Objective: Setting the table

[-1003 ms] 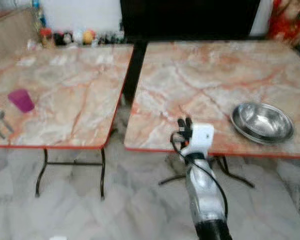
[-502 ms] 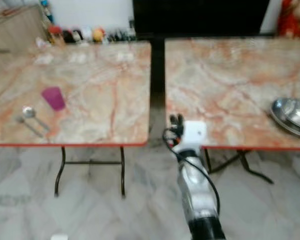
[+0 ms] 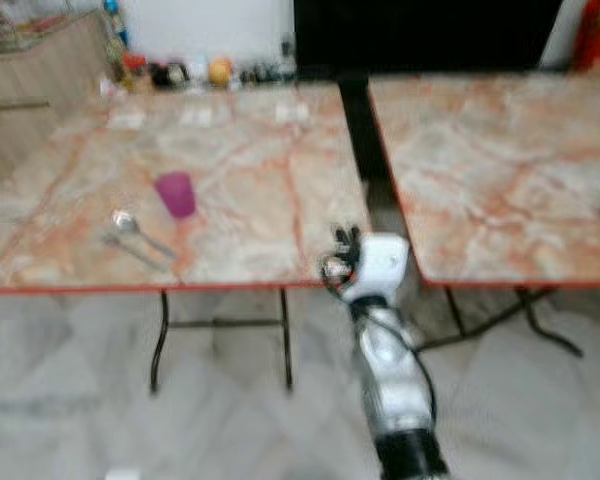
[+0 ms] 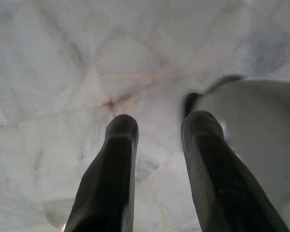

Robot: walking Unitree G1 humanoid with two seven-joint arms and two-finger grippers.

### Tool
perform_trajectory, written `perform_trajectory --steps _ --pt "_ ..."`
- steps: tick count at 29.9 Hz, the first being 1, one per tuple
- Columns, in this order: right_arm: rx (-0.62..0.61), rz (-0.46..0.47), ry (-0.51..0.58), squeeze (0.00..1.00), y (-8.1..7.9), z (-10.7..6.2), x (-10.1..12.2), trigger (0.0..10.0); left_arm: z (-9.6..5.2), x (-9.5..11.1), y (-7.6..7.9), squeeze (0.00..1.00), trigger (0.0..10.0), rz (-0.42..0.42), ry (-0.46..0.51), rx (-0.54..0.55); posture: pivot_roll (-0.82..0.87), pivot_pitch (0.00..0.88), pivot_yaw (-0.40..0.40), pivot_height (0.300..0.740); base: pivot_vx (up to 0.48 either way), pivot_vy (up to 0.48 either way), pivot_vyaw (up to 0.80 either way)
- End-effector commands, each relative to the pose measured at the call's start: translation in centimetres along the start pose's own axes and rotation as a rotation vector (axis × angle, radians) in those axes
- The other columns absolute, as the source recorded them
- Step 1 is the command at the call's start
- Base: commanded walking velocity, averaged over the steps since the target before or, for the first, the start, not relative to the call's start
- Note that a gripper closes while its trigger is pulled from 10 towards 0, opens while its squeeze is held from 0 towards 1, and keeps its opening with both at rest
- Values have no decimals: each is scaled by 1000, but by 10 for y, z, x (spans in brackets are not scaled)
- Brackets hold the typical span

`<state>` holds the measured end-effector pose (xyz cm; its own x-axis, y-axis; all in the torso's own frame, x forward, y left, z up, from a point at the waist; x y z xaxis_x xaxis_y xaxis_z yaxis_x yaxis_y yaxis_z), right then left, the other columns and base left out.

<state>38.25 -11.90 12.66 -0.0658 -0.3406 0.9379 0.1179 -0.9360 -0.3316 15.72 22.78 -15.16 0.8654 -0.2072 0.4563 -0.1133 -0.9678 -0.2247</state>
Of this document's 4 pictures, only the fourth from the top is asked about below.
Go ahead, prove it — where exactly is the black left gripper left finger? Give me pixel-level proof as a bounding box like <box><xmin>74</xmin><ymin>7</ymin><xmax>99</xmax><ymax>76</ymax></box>
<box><xmin>63</xmin><ymin>115</ymin><xmax>139</xmax><ymax>232</ymax></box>

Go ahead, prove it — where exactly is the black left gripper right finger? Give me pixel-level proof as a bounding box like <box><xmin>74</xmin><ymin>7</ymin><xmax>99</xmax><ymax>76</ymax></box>
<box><xmin>180</xmin><ymin>110</ymin><xmax>290</xmax><ymax>232</ymax></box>

